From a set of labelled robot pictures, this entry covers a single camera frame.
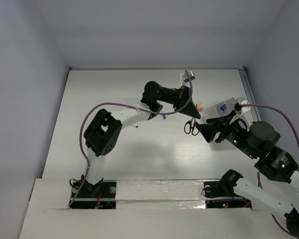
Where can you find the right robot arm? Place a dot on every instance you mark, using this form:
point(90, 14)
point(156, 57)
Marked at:
point(257, 142)

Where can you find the blue-cap glue tube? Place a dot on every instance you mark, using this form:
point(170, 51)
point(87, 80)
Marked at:
point(223, 107)

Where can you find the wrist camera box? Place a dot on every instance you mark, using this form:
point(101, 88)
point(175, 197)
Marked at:
point(185, 77)
point(240, 108)

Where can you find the black scissors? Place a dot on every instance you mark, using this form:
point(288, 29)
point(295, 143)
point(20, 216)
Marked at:
point(189, 127)

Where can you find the white divided organizer box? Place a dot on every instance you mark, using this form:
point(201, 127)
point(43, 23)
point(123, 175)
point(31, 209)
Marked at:
point(215, 112)

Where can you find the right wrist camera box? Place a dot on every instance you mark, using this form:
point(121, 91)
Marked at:
point(240, 108)

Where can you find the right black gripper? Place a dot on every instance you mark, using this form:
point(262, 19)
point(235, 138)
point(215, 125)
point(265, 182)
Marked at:
point(208, 130)

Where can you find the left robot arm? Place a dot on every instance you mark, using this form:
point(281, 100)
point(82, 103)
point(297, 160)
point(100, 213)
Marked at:
point(102, 133)

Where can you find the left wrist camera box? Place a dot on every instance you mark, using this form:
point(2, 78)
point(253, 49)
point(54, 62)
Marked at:
point(185, 77)

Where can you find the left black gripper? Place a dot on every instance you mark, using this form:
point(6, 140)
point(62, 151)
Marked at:
point(182, 95)

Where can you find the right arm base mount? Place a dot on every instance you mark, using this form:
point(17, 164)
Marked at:
point(218, 198)

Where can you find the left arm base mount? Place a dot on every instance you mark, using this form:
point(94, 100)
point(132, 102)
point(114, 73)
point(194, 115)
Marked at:
point(101, 195)

